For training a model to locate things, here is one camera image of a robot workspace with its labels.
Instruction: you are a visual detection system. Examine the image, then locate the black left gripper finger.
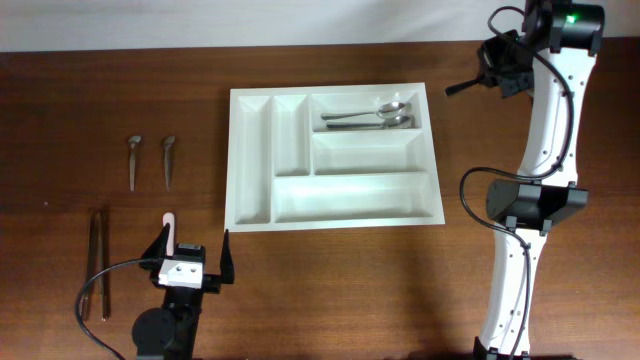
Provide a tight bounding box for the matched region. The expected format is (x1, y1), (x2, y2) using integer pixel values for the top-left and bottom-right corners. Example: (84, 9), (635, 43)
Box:
(141, 223), (171, 259)
(219, 229), (235, 285)

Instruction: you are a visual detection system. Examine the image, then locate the large steel spoon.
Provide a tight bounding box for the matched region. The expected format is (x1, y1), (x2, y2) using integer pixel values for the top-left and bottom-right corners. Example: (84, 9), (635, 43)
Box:
(326, 115), (415, 130)
(320, 101), (412, 121)

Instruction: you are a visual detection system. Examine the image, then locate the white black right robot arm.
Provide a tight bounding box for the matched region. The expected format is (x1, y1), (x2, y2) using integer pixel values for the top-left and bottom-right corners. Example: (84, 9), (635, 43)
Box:
(445, 1), (605, 359)

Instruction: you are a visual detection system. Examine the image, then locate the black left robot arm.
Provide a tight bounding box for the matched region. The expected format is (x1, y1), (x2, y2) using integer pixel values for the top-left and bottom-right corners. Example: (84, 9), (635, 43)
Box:
(132, 224), (235, 359)

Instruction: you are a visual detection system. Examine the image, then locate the small metal spoon right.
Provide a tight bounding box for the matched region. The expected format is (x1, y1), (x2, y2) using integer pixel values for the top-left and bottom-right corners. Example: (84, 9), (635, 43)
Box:
(163, 135), (176, 191)

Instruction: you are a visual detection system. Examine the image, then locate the small metal spoon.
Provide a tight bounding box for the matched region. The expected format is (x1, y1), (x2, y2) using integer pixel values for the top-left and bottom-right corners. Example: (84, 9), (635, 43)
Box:
(163, 135), (176, 191)
(128, 135), (142, 192)

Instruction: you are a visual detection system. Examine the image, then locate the white plastic cutlery tray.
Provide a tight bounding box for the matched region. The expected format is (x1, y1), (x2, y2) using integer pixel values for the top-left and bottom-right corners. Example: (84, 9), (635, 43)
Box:
(225, 83), (445, 232)

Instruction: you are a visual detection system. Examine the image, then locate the small metal spoon left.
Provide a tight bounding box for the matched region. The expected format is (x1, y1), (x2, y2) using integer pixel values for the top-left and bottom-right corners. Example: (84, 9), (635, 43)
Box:
(128, 135), (142, 192)

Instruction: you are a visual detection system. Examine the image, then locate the pink handled utensil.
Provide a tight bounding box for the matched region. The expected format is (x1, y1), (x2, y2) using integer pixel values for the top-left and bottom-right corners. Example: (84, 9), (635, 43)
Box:
(162, 212), (175, 257)

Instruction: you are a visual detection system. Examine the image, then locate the black left camera cable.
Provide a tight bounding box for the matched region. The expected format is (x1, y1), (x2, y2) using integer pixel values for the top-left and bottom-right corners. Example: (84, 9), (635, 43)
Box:
(74, 257), (164, 360)

